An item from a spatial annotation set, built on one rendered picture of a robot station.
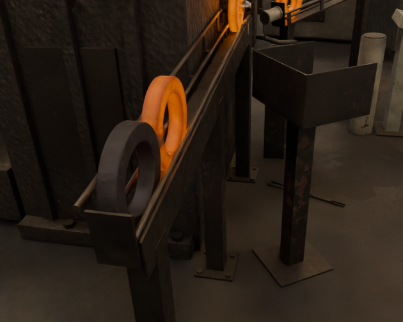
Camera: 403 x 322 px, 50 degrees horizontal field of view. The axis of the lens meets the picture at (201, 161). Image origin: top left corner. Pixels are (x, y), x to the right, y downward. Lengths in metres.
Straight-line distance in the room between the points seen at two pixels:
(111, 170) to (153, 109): 0.19
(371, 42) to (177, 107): 1.54
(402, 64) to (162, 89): 1.77
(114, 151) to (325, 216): 1.26
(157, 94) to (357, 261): 1.04
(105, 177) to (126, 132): 0.08
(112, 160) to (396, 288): 1.12
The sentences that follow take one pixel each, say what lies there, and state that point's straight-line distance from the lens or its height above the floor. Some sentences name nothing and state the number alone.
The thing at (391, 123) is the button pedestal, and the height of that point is 0.06.
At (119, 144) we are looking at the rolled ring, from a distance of 0.64.
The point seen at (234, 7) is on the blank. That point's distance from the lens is 1.61.
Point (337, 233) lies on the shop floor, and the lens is 1.70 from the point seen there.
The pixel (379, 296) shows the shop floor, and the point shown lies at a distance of 1.50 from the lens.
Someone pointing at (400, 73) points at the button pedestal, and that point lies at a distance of 2.42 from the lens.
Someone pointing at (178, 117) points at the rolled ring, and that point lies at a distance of 0.91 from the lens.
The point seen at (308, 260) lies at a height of 0.01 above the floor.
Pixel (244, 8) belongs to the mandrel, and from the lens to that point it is 1.66.
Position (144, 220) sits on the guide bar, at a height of 0.63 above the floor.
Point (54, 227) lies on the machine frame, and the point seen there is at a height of 0.07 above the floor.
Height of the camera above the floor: 1.03
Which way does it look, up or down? 29 degrees down
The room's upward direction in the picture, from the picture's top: 3 degrees counter-clockwise
